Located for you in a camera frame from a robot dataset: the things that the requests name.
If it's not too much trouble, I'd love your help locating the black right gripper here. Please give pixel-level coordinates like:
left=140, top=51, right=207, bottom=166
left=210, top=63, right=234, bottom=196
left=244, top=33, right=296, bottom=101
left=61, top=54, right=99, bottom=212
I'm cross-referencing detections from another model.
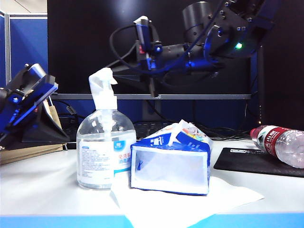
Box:
left=111, top=42, right=190, bottom=98

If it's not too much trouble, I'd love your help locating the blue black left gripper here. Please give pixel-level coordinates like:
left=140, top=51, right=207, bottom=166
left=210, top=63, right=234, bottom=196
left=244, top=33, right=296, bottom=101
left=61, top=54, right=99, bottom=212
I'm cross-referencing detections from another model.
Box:
left=0, top=76, right=70, bottom=143

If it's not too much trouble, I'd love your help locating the pulled white tissue sheet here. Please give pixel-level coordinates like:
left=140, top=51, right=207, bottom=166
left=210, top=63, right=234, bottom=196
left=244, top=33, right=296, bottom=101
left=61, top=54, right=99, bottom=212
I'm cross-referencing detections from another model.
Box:
left=88, top=67, right=119, bottom=111

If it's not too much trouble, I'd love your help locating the clear hand sanitizer pump bottle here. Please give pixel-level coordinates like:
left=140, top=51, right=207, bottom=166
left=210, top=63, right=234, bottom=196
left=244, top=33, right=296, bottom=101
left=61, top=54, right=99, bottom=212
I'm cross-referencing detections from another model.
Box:
left=76, top=95, right=137, bottom=190

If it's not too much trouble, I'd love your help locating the blue soft tissue pack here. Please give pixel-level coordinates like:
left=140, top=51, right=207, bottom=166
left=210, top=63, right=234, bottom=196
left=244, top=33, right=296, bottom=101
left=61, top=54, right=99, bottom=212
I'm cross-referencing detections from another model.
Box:
left=130, top=122, right=214, bottom=196

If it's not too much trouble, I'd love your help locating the white tissue tip in pack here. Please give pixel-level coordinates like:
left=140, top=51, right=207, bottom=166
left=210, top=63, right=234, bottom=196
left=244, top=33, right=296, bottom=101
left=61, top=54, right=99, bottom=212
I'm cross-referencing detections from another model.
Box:
left=167, top=119, right=191, bottom=146

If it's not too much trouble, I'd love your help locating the flat white tissue sheet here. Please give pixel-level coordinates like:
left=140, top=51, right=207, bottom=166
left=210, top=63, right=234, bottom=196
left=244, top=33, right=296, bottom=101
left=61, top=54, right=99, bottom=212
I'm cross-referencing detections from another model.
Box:
left=109, top=171, right=265, bottom=228

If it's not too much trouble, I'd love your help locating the red label water bottle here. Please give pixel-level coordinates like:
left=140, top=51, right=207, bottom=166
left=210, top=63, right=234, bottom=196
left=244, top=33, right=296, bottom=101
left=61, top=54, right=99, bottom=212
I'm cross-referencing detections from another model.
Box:
left=250, top=125, right=304, bottom=170

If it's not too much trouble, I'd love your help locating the beige desk calendar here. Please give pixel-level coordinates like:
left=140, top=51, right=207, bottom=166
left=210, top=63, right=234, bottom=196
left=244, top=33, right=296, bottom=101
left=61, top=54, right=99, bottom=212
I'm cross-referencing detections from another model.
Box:
left=0, top=97, right=69, bottom=166

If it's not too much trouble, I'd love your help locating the black keyboard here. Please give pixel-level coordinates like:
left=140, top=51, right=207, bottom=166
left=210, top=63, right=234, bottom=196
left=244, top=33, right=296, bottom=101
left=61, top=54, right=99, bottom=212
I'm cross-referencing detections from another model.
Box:
left=59, top=121, right=198, bottom=145

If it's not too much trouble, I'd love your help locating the black AOC monitor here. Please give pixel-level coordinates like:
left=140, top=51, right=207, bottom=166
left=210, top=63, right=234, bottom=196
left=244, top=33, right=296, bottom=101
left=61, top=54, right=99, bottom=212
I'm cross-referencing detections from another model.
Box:
left=47, top=0, right=252, bottom=122

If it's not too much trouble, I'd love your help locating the blue office partition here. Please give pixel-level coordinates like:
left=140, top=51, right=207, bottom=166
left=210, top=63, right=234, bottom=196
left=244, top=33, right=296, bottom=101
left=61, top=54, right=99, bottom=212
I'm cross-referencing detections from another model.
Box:
left=0, top=11, right=49, bottom=88

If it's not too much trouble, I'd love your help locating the black mouse pad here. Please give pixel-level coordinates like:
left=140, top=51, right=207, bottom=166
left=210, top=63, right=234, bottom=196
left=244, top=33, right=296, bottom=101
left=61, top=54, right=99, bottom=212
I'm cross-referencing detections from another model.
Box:
left=213, top=147, right=304, bottom=179

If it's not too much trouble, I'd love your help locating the black HSO monitor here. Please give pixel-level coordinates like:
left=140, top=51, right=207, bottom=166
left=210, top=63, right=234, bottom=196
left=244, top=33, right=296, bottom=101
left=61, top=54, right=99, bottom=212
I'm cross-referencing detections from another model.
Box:
left=257, top=23, right=304, bottom=132

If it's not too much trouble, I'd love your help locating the wrist camera usb cable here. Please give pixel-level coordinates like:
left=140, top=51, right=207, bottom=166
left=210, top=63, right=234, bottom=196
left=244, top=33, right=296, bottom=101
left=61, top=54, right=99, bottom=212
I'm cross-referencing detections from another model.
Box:
left=109, top=25, right=154, bottom=75

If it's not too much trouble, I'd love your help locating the black cable with ferrite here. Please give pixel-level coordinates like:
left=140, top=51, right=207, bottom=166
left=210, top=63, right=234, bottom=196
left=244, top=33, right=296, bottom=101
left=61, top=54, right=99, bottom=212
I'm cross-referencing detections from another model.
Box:
left=53, top=99, right=79, bottom=120

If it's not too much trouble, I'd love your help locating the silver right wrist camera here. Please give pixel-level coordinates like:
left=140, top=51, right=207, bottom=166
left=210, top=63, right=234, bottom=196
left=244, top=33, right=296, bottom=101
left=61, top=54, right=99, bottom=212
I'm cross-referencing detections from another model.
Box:
left=133, top=15, right=164, bottom=63

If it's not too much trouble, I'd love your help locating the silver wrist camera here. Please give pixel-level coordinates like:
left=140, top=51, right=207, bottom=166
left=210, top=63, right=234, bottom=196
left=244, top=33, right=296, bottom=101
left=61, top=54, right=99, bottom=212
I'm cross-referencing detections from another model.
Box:
left=133, top=15, right=164, bottom=63
left=23, top=63, right=48, bottom=83

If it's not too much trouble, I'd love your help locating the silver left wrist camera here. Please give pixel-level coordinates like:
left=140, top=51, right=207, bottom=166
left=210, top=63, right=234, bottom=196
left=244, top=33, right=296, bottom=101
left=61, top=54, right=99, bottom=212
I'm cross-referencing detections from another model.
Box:
left=23, top=63, right=48, bottom=83

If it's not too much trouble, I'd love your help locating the black desk cable bundle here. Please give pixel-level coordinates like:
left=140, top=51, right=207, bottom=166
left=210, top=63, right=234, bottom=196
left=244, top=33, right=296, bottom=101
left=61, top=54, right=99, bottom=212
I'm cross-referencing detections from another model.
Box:
left=196, top=122, right=250, bottom=141

